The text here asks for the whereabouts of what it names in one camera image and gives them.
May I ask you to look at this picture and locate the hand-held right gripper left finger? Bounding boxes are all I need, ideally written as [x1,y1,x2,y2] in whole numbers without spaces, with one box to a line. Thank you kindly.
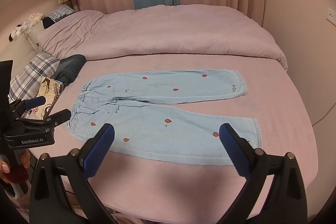
[29,123,116,224]

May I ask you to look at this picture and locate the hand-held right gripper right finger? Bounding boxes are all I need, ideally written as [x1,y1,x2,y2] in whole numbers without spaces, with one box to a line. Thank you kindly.
[219,123,307,224]

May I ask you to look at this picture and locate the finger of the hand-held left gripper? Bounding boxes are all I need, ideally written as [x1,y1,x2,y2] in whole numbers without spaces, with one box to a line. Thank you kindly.
[24,96,47,109]
[44,109,72,127]

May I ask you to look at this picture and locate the light blue strawberry pants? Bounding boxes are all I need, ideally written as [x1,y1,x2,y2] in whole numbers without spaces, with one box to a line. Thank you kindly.
[66,70,263,166]

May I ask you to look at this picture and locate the person's left hand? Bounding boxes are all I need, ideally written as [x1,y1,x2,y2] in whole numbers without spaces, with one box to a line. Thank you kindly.
[0,149,31,184]

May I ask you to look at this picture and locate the cartoon printed cloth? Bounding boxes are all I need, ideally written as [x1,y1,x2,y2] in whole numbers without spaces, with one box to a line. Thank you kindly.
[26,76,65,120]

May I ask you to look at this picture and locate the large plaid pillow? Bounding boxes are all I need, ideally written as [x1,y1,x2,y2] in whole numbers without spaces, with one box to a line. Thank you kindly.
[8,52,62,119]

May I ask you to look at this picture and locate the dark red cloth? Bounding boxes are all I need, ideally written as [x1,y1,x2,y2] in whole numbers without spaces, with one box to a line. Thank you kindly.
[5,166,30,184]

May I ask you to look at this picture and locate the dark blue folded garment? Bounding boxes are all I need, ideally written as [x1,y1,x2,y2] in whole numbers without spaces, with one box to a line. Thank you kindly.
[54,54,87,86]

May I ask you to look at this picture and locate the beige headboard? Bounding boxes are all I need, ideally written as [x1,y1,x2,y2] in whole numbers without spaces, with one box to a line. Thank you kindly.
[0,0,60,62]

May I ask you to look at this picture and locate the pink bed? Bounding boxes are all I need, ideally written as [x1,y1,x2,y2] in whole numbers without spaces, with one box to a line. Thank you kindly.
[26,56,319,224]

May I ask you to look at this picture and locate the white pillow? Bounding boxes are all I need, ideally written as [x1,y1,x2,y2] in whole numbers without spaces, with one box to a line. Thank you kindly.
[24,21,47,52]

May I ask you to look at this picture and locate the black and white plush dog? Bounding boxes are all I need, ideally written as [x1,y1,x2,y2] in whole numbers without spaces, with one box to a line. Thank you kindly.
[8,21,33,42]

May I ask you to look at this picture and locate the white fluffy plush toy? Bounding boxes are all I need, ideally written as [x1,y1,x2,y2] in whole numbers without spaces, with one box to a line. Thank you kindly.
[29,12,44,23]

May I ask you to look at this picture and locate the small plaid pillow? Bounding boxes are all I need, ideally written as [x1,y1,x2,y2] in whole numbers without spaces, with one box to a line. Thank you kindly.
[43,4,75,23]

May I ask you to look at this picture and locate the pink duvet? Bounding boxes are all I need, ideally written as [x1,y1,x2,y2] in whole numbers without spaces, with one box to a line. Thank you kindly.
[37,4,288,71]

